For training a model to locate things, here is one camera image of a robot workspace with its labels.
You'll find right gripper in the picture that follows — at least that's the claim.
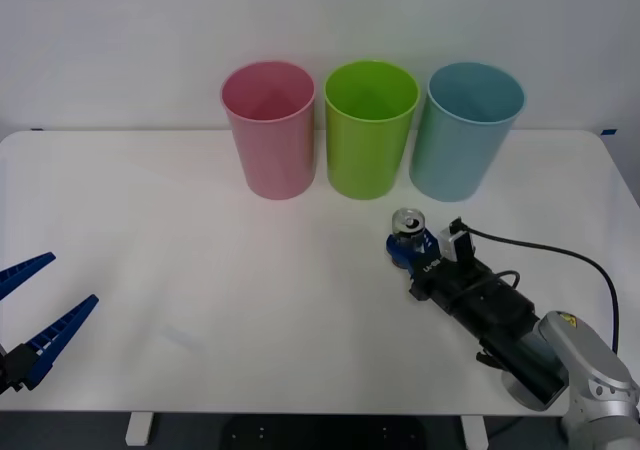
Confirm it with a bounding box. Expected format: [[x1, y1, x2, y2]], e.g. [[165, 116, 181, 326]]
[[384, 228, 542, 345]]

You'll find silver drink can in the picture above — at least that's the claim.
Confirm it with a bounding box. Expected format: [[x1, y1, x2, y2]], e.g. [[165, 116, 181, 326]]
[[390, 207, 427, 267]]

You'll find yellow-green plastic bin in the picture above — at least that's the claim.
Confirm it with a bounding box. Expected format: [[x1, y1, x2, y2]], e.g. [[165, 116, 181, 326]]
[[323, 59, 421, 201]]

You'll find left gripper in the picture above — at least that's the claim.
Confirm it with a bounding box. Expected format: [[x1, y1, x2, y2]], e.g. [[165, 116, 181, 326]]
[[0, 251, 100, 396]]

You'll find white table leg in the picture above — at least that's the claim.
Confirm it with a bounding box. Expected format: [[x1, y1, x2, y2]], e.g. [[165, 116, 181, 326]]
[[459, 414, 490, 450], [124, 412, 154, 447]]

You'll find pale blue plastic bin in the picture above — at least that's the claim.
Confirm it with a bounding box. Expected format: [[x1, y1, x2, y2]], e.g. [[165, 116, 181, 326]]
[[408, 61, 527, 203]]

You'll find pink plastic bin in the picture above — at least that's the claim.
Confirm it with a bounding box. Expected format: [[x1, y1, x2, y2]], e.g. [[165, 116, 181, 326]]
[[220, 60, 317, 201]]

